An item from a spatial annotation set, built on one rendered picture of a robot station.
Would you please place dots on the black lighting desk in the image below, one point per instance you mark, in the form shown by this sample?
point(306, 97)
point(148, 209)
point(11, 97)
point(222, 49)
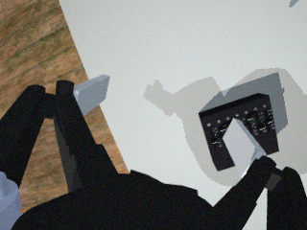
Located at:
point(254, 111)

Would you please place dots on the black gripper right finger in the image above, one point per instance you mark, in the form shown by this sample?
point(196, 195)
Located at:
point(286, 210)

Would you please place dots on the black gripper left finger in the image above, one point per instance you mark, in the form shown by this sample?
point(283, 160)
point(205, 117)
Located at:
point(112, 203)

